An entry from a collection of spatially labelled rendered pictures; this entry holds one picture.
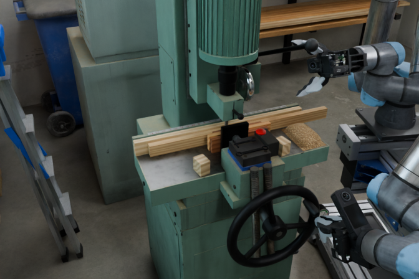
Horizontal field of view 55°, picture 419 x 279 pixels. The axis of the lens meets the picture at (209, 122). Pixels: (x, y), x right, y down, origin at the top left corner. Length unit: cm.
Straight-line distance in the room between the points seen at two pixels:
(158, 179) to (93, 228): 123
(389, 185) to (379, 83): 40
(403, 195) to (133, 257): 151
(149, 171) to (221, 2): 52
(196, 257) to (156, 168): 35
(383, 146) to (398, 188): 76
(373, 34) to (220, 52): 63
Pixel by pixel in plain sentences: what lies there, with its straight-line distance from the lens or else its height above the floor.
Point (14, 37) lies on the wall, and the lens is 349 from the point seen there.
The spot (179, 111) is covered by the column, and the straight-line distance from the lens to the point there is 145.
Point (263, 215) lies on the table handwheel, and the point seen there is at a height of 82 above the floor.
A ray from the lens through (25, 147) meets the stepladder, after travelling 183.
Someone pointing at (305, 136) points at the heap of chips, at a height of 93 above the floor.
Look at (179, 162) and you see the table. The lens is 125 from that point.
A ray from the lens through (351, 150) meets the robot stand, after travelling 168.
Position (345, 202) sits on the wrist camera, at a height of 100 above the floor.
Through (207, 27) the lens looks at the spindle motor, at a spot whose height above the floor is 130.
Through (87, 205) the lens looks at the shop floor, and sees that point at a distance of 253.
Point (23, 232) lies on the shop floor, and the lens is 249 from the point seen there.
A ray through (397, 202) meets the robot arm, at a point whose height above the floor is 104.
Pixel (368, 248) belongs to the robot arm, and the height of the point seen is 98.
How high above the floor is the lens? 165
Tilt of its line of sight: 31 degrees down
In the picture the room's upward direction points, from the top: straight up
